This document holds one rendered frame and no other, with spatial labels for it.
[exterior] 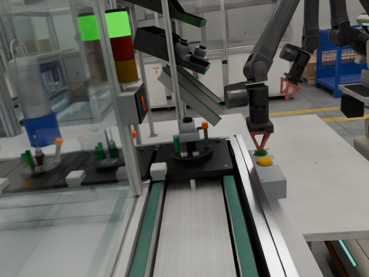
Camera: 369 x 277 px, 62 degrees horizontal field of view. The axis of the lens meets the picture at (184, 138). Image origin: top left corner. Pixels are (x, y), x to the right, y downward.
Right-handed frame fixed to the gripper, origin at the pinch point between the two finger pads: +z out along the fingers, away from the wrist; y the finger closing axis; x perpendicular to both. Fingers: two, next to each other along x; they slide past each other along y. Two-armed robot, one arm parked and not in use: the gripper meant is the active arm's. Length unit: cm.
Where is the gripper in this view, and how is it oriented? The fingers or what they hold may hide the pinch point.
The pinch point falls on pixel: (260, 148)
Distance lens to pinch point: 99.8
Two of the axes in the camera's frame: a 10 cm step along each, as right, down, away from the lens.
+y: -0.3, 3.7, -9.3
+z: 1.1, 9.3, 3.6
